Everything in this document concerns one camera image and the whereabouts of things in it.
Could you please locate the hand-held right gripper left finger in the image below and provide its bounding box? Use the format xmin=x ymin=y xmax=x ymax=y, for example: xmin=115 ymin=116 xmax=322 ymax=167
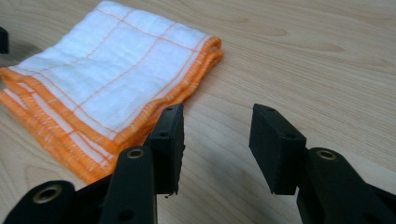
xmin=144 ymin=103 xmax=187 ymax=197

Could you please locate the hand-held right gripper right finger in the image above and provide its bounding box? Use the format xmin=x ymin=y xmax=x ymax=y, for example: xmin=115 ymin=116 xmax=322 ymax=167
xmin=248 ymin=103 xmax=308 ymax=196

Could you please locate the white cloth with orange edging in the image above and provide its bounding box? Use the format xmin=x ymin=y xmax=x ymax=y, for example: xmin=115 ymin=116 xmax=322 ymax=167
xmin=0 ymin=0 xmax=225 ymax=186

